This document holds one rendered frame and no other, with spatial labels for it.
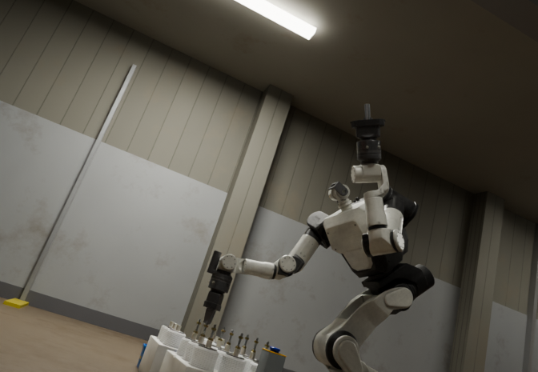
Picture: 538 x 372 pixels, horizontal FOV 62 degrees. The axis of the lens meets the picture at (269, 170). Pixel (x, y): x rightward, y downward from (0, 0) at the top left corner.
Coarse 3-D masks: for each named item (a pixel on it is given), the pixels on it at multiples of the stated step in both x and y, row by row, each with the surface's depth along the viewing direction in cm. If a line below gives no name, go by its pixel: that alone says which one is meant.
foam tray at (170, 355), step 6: (168, 354) 188; (174, 354) 182; (168, 360) 184; (174, 360) 177; (180, 360) 170; (162, 366) 189; (168, 366) 180; (174, 366) 173; (180, 366) 165; (186, 366) 159; (192, 366) 162
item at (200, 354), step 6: (198, 348) 167; (204, 348) 166; (192, 354) 168; (198, 354) 166; (204, 354) 165; (210, 354) 166; (216, 354) 167; (192, 360) 166; (198, 360) 165; (204, 360) 164; (210, 360) 165; (216, 360) 169; (198, 366) 164; (204, 366) 164; (210, 366) 165
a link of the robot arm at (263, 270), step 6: (252, 264) 192; (258, 264) 193; (264, 264) 194; (270, 264) 195; (276, 264) 196; (252, 270) 192; (258, 270) 192; (264, 270) 192; (270, 270) 193; (276, 270) 194; (282, 270) 192; (258, 276) 194; (264, 276) 193; (270, 276) 193; (276, 276) 194; (282, 276) 194
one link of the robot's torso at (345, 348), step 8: (344, 336) 172; (336, 344) 170; (344, 344) 170; (352, 344) 171; (336, 352) 169; (344, 352) 169; (352, 352) 170; (336, 360) 168; (344, 360) 168; (352, 360) 170; (360, 360) 172; (328, 368) 184; (344, 368) 169; (352, 368) 169; (360, 368) 170; (368, 368) 177
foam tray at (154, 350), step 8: (152, 336) 238; (152, 344) 224; (160, 344) 208; (144, 352) 238; (152, 352) 214; (160, 352) 207; (144, 360) 227; (152, 360) 205; (160, 360) 206; (144, 368) 217; (152, 368) 204
